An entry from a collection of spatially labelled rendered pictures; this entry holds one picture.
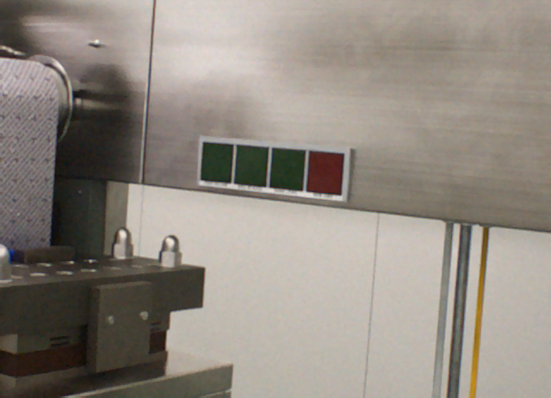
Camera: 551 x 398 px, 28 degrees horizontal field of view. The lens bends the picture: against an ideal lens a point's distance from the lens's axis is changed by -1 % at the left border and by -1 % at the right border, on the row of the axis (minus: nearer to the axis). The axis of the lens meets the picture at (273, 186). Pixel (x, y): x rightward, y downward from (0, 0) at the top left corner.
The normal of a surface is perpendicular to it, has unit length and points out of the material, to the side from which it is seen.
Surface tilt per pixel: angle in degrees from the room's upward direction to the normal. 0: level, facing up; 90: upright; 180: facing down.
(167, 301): 90
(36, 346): 90
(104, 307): 90
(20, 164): 90
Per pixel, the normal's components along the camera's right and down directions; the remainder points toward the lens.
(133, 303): 0.81, 0.09
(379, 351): -0.58, 0.00
